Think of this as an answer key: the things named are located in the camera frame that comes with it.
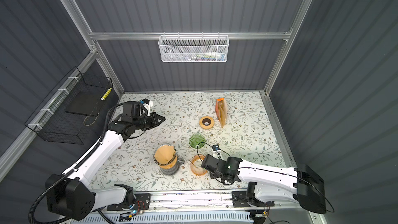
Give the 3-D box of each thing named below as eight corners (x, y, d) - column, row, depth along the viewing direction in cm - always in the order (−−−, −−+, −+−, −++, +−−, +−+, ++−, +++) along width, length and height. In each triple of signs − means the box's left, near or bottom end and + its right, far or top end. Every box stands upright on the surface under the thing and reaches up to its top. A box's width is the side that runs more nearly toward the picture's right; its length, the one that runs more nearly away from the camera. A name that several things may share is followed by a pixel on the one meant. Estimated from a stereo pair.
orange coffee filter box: (219, 128, 102) (221, 119, 94) (214, 108, 113) (215, 98, 105) (229, 126, 103) (231, 117, 95) (223, 107, 114) (224, 97, 106)
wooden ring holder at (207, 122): (199, 129, 102) (199, 127, 100) (199, 118, 108) (199, 116, 106) (214, 129, 102) (214, 127, 100) (213, 118, 108) (213, 116, 106)
